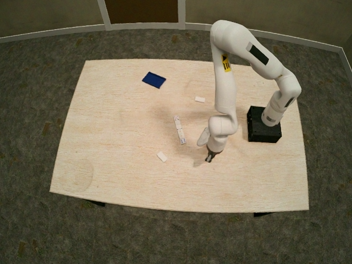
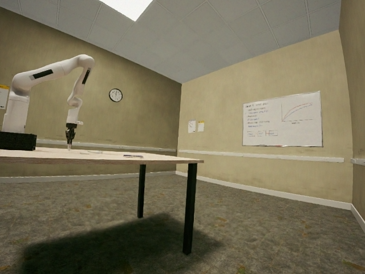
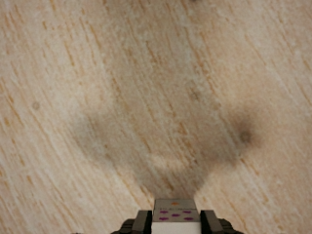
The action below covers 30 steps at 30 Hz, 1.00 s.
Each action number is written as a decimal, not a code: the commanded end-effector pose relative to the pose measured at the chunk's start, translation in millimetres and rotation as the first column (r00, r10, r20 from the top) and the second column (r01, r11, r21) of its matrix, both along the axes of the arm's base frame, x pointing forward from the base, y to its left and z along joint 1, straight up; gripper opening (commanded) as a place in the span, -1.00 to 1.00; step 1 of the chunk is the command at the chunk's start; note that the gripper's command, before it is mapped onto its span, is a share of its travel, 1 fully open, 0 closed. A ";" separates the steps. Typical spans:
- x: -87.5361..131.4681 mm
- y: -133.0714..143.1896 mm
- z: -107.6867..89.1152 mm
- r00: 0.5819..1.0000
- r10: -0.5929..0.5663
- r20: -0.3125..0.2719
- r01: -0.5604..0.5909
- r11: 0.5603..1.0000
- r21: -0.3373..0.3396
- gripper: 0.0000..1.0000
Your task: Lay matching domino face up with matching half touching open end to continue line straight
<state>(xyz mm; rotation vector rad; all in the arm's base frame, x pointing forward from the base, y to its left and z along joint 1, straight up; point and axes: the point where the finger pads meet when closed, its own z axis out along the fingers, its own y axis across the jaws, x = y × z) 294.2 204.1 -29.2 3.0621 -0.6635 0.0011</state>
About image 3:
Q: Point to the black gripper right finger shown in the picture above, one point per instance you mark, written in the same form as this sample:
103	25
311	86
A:
210	224

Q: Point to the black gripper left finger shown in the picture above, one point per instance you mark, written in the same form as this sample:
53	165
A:
139	225

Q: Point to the white domino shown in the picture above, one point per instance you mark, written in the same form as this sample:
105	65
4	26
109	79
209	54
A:
175	216

